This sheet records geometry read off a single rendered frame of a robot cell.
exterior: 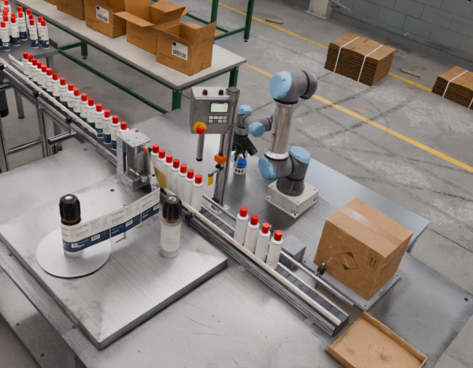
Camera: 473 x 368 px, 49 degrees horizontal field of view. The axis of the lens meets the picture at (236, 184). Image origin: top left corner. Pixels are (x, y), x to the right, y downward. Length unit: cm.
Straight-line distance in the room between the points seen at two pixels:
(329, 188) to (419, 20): 495
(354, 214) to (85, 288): 118
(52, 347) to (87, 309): 76
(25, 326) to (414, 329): 190
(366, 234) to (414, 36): 565
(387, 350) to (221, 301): 69
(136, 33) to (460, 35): 448
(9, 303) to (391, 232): 200
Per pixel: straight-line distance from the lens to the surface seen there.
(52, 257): 232
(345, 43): 646
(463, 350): 358
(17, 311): 304
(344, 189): 296
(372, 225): 230
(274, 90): 235
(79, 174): 285
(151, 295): 216
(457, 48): 752
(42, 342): 289
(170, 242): 224
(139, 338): 209
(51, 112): 337
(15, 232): 248
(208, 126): 232
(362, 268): 227
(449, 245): 425
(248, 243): 231
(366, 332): 227
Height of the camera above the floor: 253
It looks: 37 degrees down
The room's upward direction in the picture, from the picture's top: 9 degrees clockwise
